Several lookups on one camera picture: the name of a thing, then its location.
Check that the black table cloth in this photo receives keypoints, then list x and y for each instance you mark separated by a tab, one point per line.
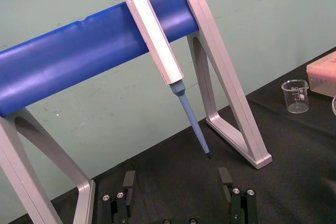
288	171

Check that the blue and grey pipette stand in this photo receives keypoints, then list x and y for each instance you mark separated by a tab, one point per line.
65	61

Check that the pink pipette tip box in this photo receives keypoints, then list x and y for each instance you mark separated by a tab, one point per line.
324	77

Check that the clear glass vessel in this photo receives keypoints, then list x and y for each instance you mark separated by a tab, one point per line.
334	106

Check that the small clear glass beaker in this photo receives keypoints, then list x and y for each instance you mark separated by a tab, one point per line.
296	95

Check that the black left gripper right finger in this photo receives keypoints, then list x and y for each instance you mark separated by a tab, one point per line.
241	208

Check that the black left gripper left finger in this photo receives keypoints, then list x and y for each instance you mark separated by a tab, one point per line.
119	208

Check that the white and blue pipette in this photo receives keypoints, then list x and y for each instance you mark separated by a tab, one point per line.
155	37

